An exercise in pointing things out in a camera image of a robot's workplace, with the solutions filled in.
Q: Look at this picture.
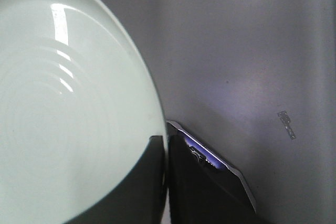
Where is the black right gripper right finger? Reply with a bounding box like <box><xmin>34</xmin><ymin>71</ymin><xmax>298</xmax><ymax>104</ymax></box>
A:
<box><xmin>169</xmin><ymin>136</ymin><xmax>265</xmax><ymax>223</ymax></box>

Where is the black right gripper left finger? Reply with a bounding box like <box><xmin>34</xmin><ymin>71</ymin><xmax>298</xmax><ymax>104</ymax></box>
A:
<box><xmin>68</xmin><ymin>135</ymin><xmax>166</xmax><ymax>223</ymax></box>

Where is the light green round plate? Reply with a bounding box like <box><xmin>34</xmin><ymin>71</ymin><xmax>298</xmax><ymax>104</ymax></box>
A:
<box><xmin>1</xmin><ymin>0</ymin><xmax>167</xmax><ymax>223</ymax></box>

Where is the stainless steel sink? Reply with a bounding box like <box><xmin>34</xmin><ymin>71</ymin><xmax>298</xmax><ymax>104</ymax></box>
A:
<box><xmin>166</xmin><ymin>120</ymin><xmax>257</xmax><ymax>213</ymax></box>

